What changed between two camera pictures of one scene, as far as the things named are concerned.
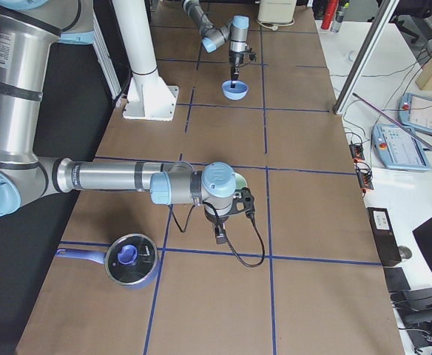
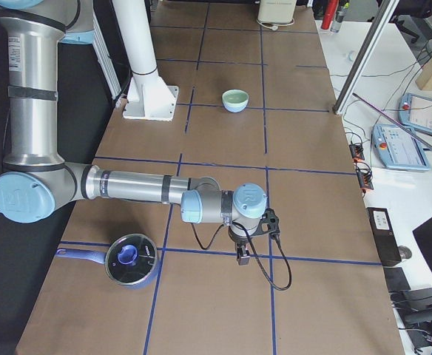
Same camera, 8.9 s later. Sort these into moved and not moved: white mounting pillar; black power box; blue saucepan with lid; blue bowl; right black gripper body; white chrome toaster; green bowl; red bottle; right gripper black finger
Moved: blue bowl; right black gripper body; right gripper black finger; green bowl
Not moved: red bottle; white mounting pillar; blue saucepan with lid; white chrome toaster; black power box
